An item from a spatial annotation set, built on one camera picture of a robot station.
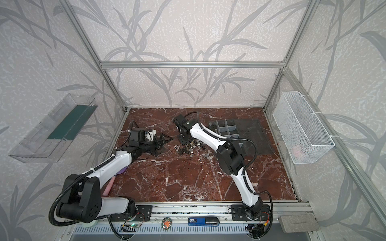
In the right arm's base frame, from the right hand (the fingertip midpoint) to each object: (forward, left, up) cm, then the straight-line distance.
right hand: (184, 139), depth 94 cm
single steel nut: (-2, +7, -7) cm, 9 cm away
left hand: (-7, +7, +7) cm, 12 cm away
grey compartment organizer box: (+11, -28, -4) cm, 30 cm away
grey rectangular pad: (-44, -55, -4) cm, 71 cm away
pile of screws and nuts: (-4, -5, -6) cm, 9 cm away
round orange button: (-43, +6, -6) cm, 44 cm away
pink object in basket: (-16, -59, +13) cm, 62 cm away
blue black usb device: (-43, -12, -2) cm, 45 cm away
